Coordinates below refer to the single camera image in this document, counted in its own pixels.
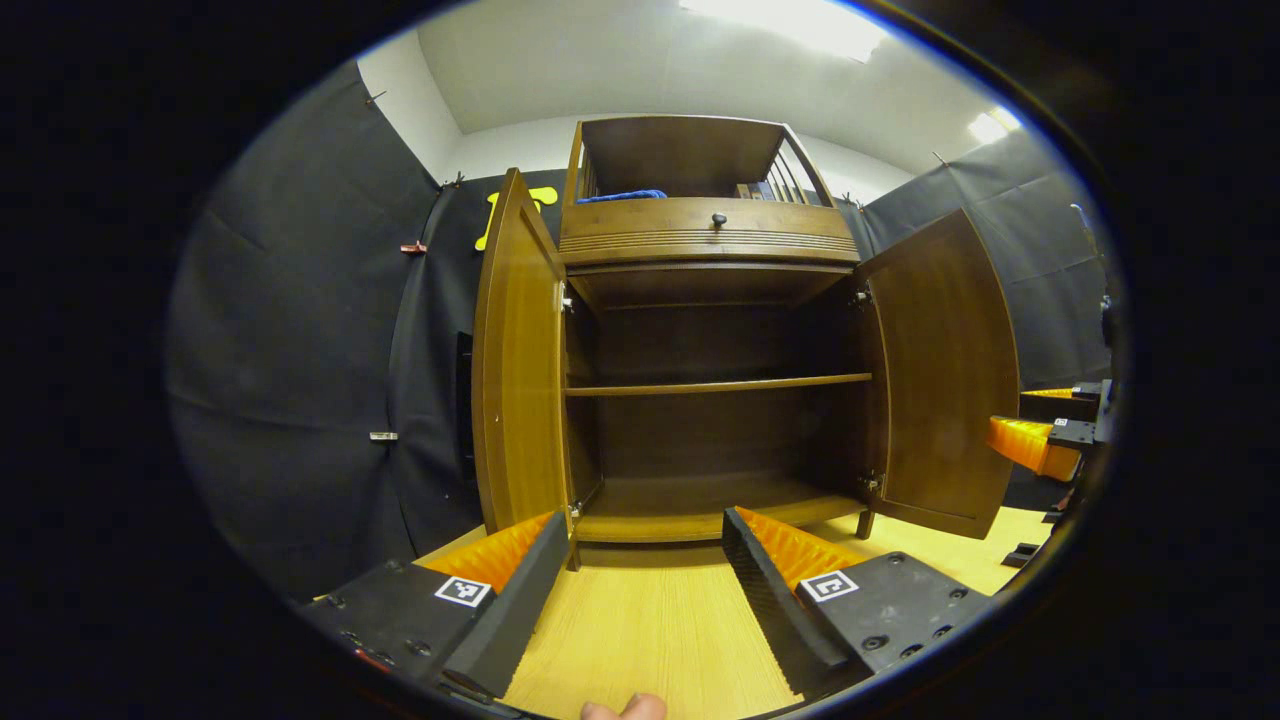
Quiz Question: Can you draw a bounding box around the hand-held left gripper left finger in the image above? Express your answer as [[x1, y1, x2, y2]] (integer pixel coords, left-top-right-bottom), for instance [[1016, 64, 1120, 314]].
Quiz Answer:
[[300, 512, 571, 701]]

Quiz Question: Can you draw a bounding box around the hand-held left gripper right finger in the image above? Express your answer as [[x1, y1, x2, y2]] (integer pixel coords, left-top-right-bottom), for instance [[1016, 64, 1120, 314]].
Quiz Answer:
[[722, 507, 993, 701]]

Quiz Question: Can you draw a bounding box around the wooden cabinet door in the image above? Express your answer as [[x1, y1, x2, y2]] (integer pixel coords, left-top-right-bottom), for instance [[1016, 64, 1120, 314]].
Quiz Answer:
[[472, 168, 574, 536], [855, 208, 1021, 541]]

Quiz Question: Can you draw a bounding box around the wooden double-door shoe cabinet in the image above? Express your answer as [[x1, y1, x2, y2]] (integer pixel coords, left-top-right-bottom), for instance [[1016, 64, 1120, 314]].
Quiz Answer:
[[472, 115, 1021, 571]]

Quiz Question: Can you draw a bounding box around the wooden cabinet shelf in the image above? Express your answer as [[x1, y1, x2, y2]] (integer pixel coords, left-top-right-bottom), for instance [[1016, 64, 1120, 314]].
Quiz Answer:
[[565, 373, 874, 398]]

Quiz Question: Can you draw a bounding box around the black backdrop cloth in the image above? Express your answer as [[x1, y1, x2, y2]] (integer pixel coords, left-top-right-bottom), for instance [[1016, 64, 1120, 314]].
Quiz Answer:
[[388, 170, 576, 556], [168, 62, 446, 601], [835, 128, 1113, 511]]

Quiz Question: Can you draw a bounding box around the small ceiling light panel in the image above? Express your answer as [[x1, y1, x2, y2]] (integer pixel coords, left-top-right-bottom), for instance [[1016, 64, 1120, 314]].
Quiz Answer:
[[965, 105, 1023, 146]]

